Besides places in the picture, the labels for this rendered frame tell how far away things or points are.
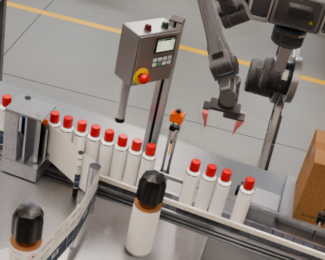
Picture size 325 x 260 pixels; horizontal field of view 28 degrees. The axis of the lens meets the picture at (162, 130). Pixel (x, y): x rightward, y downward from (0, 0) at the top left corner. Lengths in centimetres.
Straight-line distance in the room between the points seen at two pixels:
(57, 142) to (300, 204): 91
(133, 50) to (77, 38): 324
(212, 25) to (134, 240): 72
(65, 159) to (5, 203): 25
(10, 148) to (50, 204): 24
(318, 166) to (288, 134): 233
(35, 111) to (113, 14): 370
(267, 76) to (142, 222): 101
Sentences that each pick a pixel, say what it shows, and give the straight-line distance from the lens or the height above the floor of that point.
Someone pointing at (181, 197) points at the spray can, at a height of 93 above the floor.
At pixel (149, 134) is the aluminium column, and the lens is 237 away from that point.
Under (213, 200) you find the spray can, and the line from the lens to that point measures 227.
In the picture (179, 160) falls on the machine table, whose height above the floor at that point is 83.
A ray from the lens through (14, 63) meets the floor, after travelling 485.
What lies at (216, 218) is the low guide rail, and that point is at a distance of 228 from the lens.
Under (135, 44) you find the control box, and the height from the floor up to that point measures 144.
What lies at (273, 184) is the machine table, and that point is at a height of 83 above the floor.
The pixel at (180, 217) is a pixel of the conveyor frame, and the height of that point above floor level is 87.
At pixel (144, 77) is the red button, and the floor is 134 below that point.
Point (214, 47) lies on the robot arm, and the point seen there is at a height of 149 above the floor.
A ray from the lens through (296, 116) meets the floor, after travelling 494.
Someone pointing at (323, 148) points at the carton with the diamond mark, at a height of 112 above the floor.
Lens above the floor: 234
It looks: 33 degrees down
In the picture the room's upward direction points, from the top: 13 degrees clockwise
